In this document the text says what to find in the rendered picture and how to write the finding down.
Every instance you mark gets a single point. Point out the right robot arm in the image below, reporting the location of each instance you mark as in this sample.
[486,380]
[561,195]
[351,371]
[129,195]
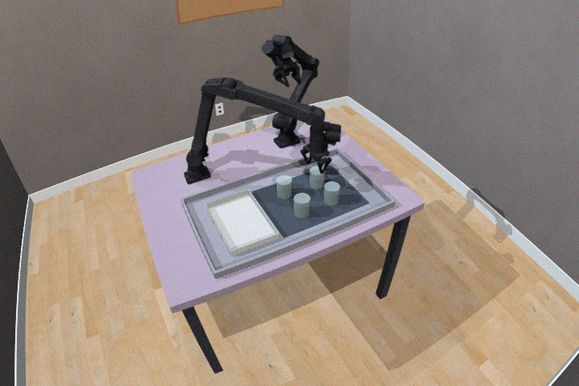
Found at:
[231,88]

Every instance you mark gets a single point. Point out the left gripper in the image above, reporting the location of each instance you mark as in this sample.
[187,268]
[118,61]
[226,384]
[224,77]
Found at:
[282,71]

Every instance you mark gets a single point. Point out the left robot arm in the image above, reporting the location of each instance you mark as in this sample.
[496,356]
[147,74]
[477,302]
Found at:
[280,43]

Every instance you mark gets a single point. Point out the dark grey flat mat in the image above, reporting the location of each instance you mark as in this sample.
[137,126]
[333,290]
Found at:
[281,211]

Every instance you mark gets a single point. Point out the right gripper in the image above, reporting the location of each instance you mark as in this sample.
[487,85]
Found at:
[314,148]

